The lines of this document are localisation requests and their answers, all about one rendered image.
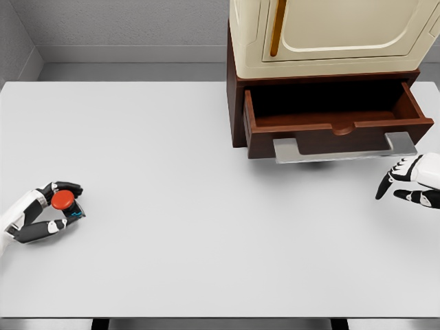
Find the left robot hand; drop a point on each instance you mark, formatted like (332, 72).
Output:
(29, 211)

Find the brown wooden drawer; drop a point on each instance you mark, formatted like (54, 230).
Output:
(338, 135)

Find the red button switch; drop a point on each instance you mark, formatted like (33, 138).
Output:
(63, 201)

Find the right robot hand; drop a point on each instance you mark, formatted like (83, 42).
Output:
(421, 172)

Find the brown wooden cabinet base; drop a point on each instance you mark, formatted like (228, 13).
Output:
(235, 103)

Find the cream cabinet with door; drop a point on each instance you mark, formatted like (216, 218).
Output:
(330, 34)

